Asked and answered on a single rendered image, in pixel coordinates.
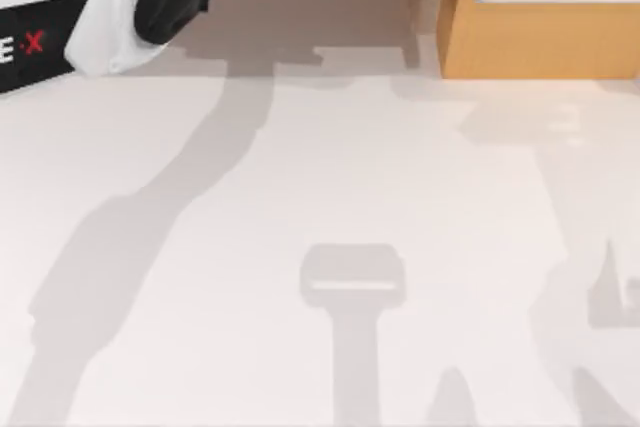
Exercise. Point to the wooden cupboard door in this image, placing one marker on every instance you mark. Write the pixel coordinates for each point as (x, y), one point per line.
(550, 42)

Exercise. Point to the wooden cupboard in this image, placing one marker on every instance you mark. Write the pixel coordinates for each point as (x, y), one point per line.
(452, 12)

